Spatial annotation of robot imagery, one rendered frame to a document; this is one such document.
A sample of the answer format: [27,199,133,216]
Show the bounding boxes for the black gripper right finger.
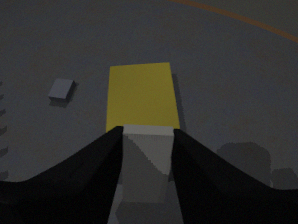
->
[170,129,298,224]

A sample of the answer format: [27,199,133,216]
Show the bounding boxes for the olive yellow block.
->
[106,63,181,133]

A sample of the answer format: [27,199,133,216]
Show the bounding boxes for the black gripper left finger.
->
[0,127,124,224]

